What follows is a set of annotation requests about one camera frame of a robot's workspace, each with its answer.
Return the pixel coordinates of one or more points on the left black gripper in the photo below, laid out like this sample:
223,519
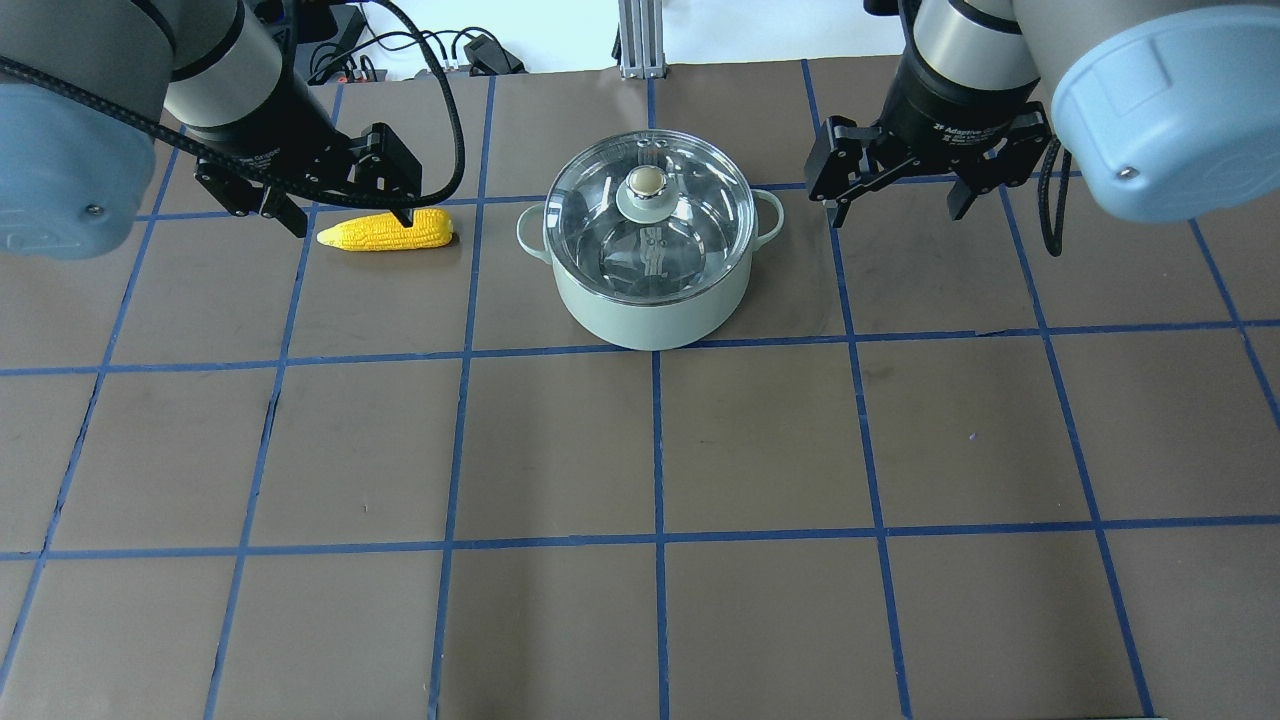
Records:
268,122

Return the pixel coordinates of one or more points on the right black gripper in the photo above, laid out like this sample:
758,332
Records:
950,108

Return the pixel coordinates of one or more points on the yellow toy corn cob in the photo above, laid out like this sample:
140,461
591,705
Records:
429,228

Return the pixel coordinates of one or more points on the glass pot lid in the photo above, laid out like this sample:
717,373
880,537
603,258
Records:
643,176

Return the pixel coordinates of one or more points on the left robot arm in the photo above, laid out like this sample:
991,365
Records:
91,88

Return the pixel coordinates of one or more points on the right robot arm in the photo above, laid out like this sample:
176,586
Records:
1168,107

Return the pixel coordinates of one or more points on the pale green cooking pot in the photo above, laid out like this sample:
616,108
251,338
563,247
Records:
659,286

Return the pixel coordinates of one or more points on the black power adapter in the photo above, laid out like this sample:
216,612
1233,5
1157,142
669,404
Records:
485,56

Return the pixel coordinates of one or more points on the brown paper table mat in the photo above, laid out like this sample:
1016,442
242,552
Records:
924,471

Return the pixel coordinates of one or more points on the aluminium frame post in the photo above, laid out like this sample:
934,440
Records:
639,42

